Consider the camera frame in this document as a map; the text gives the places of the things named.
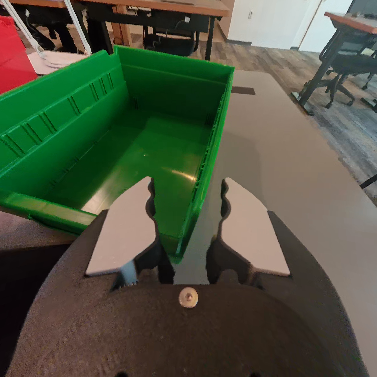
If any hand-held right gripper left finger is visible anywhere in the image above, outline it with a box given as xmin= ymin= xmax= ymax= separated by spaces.
xmin=85 ymin=176 xmax=162 ymax=287

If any wooden desk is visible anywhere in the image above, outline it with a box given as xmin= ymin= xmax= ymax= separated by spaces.
xmin=9 ymin=0 xmax=230 ymax=61
xmin=290 ymin=12 xmax=377 ymax=115

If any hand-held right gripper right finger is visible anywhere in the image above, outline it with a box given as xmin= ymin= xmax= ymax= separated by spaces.
xmin=206 ymin=177 xmax=291 ymax=282

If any black office chair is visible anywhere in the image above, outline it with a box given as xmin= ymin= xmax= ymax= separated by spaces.
xmin=144 ymin=32 xmax=201 ymax=57
xmin=319 ymin=44 xmax=377 ymax=109

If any green plastic bin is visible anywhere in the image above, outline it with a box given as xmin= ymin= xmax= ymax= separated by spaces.
xmin=0 ymin=45 xmax=235 ymax=264

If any red plastic bin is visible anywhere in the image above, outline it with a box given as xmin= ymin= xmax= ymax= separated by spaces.
xmin=0 ymin=15 xmax=38 ymax=95

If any white stand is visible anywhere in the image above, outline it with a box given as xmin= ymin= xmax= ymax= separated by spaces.
xmin=0 ymin=0 xmax=99 ymax=75

